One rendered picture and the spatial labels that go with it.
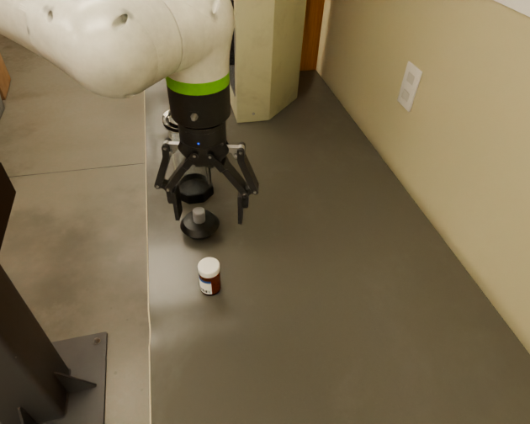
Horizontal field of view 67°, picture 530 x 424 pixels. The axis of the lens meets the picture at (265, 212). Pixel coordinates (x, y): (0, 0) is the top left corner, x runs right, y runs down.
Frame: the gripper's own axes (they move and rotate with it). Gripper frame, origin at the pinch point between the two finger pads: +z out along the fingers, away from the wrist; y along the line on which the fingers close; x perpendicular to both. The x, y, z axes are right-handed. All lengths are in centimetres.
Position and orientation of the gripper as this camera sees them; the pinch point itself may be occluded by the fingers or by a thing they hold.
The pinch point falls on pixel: (209, 210)
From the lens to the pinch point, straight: 77.0
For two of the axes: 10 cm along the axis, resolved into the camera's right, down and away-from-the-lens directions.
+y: -10.0, -0.6, 0.2
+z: -0.3, 7.3, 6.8
